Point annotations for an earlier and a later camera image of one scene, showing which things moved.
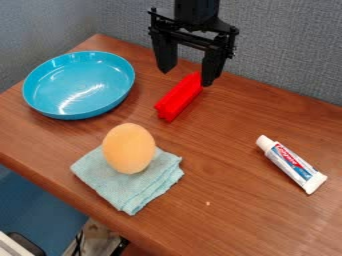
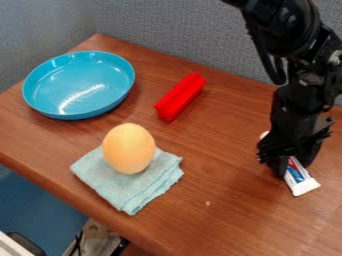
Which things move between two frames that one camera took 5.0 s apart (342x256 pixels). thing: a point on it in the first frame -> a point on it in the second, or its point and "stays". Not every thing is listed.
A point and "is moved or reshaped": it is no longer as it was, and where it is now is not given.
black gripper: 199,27 -> 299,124
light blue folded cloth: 130,191 stays
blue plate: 78,84 stays
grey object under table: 95,240 stays
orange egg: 128,148 stays
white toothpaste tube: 305,175 is moved or reshaped
